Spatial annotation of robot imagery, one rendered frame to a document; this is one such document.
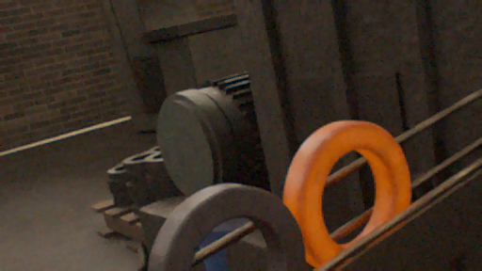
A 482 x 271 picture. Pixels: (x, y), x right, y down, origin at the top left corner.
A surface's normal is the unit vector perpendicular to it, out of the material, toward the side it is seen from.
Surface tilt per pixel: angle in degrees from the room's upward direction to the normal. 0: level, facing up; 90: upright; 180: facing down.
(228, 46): 90
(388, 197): 73
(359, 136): 90
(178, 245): 90
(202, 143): 90
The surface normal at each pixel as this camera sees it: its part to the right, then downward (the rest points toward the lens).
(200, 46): 0.71, 0.04
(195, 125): -0.79, 0.29
